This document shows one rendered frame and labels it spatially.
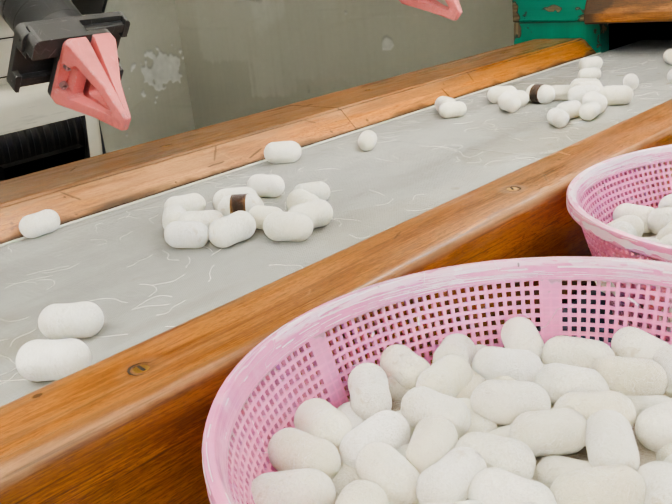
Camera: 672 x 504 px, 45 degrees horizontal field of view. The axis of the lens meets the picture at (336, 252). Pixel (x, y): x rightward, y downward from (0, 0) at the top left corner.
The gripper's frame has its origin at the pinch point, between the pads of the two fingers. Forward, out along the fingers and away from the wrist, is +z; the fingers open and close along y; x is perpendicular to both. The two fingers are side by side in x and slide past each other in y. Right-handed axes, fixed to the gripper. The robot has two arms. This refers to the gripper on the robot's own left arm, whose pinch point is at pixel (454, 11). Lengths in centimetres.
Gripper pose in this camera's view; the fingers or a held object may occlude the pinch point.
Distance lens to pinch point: 106.9
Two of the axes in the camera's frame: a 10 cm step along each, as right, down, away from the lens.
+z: 6.0, 7.5, -2.7
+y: 6.8, -3.1, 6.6
